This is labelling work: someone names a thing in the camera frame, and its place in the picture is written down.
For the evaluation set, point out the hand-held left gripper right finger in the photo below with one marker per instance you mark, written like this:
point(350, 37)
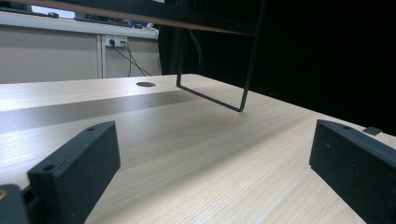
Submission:
point(355, 165)

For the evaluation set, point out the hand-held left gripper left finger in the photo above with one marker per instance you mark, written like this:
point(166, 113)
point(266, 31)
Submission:
point(77, 168)

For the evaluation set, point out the black two-tier metal shelf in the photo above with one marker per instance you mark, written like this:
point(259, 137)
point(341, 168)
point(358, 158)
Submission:
point(199, 23)

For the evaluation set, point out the dark tape strip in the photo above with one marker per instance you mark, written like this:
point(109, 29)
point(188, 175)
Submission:
point(372, 130)

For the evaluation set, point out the beige desk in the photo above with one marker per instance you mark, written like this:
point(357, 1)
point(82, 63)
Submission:
point(46, 56)

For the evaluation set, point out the black curtain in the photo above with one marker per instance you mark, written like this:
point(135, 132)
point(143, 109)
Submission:
point(311, 56)

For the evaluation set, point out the white wall power outlet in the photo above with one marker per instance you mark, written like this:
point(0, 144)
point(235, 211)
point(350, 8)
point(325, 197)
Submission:
point(115, 41)

